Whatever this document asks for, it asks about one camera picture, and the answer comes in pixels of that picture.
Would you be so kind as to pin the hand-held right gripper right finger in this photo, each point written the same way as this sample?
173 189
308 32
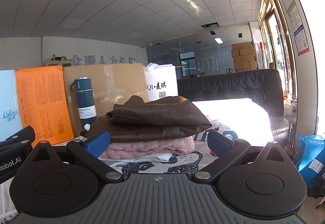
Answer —
218 143

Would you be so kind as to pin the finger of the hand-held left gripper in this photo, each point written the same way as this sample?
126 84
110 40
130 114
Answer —
20 135

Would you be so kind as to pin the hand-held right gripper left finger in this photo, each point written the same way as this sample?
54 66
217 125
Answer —
97 142

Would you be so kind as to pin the light blue printed box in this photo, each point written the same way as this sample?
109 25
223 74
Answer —
7 97

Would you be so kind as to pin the orange printed box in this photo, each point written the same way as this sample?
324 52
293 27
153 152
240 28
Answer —
43 102

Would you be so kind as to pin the dark blue vacuum bottle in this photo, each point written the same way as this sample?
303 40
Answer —
85 102

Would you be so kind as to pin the pink knit sweater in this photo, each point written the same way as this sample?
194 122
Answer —
152 148

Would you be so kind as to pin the white folded garment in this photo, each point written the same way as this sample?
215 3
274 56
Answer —
162 157

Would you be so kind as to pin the black leather sofa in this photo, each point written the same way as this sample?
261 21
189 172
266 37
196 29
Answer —
228 84

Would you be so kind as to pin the brown leather garment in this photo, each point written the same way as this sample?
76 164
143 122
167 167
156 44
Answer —
152 117

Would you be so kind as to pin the large brown cardboard box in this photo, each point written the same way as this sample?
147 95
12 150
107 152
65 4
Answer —
114 81

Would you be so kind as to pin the white printed bag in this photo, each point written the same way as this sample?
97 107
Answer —
160 79

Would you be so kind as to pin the stack of cardboard boxes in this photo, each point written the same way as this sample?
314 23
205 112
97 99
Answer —
243 57

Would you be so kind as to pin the blue plastic bag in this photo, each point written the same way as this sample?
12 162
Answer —
310 153

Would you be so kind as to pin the ceiling light panel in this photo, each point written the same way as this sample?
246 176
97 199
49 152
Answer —
218 40

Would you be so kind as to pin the blue red wall notice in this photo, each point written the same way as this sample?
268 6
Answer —
302 40

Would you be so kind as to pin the green white wall notice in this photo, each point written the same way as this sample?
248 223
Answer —
294 17

